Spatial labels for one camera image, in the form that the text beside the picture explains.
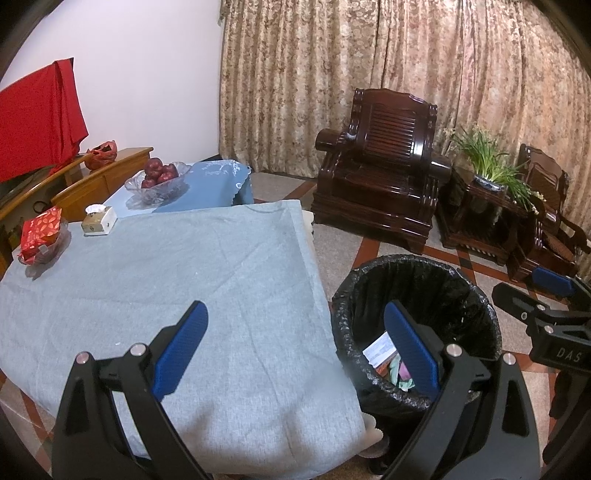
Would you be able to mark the scalloped table mat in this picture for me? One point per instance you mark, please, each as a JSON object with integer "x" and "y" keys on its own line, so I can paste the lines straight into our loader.
{"x": 308, "y": 226}

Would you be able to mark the glass fruit bowl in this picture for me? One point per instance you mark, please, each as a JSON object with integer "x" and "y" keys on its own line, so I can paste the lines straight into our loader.
{"x": 157, "y": 194}

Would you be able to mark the red patterned packet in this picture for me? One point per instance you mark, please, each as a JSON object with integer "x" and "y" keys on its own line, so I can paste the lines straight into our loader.
{"x": 41, "y": 228}

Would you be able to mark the potted green plant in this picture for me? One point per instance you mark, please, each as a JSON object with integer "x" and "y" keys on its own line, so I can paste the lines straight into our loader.
{"x": 489, "y": 161}

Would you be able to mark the red apple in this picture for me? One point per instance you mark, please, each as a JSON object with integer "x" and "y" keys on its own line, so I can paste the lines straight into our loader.
{"x": 148, "y": 182}
{"x": 154, "y": 165}
{"x": 170, "y": 171}

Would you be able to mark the grey tablecloth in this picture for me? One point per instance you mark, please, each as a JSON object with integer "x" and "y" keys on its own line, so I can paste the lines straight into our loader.
{"x": 184, "y": 258}

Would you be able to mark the blue patterned tablecloth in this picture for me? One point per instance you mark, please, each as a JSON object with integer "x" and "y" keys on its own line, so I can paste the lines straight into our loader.
{"x": 212, "y": 184}

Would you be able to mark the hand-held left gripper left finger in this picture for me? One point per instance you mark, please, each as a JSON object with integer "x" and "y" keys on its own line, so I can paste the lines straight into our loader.
{"x": 180, "y": 350}

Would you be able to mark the black lined waste bin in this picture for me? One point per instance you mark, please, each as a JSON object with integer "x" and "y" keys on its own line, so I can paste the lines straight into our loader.
{"x": 415, "y": 286}

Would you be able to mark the white printed packet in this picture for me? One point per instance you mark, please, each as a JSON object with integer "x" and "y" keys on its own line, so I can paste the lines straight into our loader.
{"x": 379, "y": 353}

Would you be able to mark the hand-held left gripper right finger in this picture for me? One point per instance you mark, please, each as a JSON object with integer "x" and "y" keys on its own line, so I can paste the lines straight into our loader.
{"x": 411, "y": 350}

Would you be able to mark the dark wooden side table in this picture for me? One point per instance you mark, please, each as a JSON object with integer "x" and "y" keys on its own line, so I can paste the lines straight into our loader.
{"x": 471, "y": 221}

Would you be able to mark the red cloth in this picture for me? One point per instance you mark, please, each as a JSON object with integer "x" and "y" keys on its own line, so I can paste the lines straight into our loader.
{"x": 37, "y": 124}

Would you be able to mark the red woven basket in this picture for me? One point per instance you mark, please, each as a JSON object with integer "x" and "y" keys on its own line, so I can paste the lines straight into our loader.
{"x": 101, "y": 156}

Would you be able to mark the dark wooden armchair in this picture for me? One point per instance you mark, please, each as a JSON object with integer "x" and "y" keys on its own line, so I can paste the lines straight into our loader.
{"x": 540, "y": 240}
{"x": 378, "y": 184}

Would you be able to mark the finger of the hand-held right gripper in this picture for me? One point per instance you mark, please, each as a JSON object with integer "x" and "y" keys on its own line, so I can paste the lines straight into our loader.
{"x": 512, "y": 297}
{"x": 551, "y": 280}

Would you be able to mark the beige patterned curtain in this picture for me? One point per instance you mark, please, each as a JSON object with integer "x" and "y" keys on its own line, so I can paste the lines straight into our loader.
{"x": 323, "y": 69}

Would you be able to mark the pink wrapper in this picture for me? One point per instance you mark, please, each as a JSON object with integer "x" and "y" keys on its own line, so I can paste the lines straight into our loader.
{"x": 403, "y": 369}

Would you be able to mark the small white tissue box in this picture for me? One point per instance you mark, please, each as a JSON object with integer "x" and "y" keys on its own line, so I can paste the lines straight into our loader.
{"x": 99, "y": 221}

